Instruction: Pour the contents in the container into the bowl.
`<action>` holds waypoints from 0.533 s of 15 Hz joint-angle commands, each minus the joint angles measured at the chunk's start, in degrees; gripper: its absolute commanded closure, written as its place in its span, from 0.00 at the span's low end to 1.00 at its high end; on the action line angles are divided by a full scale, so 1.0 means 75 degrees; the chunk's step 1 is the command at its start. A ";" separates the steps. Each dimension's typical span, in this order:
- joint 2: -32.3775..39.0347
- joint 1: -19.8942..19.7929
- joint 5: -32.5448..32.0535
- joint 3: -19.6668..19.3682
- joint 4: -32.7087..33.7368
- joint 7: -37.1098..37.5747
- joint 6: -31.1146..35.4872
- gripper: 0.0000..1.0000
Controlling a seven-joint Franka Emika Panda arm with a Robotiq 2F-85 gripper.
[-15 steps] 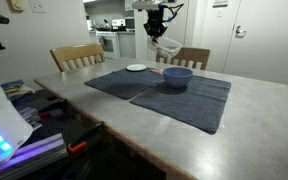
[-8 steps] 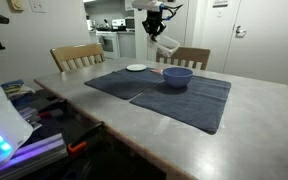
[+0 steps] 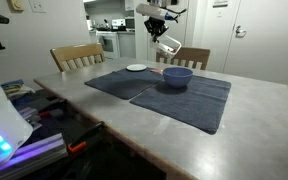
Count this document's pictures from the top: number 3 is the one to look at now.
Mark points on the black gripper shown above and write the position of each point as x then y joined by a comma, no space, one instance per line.
155,25

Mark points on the clear plastic food container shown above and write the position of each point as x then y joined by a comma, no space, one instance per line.
170,46

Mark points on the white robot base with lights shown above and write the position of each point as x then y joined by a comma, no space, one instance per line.
0,110

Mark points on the blue bowl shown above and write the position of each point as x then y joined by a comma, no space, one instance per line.
178,78

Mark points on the black microwave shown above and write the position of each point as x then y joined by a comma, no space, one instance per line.
130,22

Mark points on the white kitchen base cabinet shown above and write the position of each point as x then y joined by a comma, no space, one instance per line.
126,45

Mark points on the orange clear snack packet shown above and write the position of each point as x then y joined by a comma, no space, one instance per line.
156,71

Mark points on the white round plate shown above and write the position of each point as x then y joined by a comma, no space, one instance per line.
136,67

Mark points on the white countertop appliance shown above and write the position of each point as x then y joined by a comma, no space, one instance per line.
118,24

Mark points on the brown wooden slat chair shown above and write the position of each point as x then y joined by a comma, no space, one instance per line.
194,55

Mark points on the white kitchen stove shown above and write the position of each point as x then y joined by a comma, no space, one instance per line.
108,43

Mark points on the dark blue cloth mat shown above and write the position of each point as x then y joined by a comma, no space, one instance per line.
190,106
117,83

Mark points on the pale wooden slat chair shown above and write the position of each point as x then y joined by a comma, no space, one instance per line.
77,51

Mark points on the folded cloth stack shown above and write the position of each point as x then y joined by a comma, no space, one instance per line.
15,88

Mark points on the silver aluminium profile block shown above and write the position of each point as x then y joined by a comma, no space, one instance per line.
29,118

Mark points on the white wall sign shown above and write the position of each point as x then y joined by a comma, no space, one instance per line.
220,3

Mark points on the beige wall thermostat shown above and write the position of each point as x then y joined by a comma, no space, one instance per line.
16,5

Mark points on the aluminium extrusion rail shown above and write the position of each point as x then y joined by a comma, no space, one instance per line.
44,150

